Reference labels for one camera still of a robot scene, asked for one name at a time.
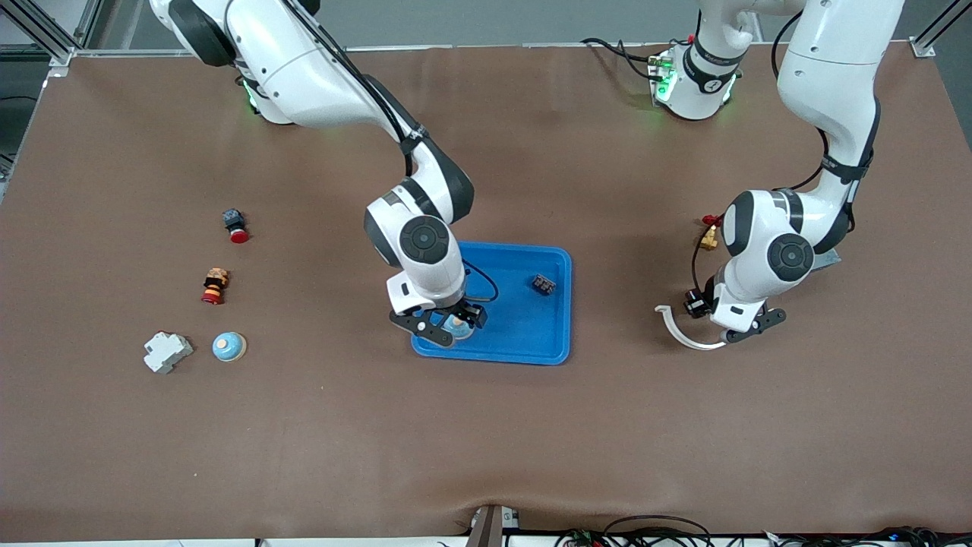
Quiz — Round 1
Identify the white semicircular pipe clamp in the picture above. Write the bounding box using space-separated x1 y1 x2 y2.
655 305 730 351

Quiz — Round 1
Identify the blue plastic tray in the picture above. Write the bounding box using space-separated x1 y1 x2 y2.
411 241 572 366

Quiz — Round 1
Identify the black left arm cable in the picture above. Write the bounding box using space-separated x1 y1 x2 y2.
690 125 830 299

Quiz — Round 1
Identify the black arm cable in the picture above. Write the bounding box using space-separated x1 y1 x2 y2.
462 258 500 305
690 125 830 299

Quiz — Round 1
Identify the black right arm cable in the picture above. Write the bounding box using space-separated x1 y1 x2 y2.
462 258 500 305

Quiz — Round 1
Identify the grey metal table bracket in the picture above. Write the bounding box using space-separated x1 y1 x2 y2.
465 504 522 547

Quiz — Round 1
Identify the black cable bundle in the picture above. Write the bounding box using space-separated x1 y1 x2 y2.
554 515 715 547
759 526 972 547

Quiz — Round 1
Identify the black base power cable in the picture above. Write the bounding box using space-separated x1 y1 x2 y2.
581 36 655 78

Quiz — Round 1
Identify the aluminium frame profile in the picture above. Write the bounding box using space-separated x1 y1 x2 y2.
910 0 972 58
0 0 103 77

